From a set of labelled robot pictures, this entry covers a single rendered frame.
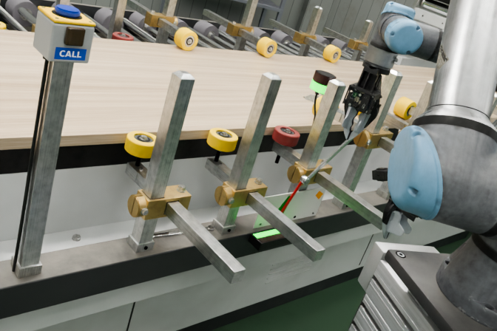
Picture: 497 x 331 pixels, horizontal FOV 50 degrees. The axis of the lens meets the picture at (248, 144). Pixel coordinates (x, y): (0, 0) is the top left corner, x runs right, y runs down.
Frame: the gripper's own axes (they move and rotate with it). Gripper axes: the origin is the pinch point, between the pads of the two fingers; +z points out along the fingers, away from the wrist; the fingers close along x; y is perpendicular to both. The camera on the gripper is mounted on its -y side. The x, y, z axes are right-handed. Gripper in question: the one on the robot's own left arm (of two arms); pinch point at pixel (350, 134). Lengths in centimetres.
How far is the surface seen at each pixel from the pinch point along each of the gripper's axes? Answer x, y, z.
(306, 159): -8.4, 1.2, 11.4
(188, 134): -35.6, 20.8, 12.7
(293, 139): -16.7, -7.0, 10.7
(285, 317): -7, -52, 99
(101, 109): -55, 34, 12
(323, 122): -7.6, 1.9, -0.6
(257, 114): -17.1, 25.0, -2.3
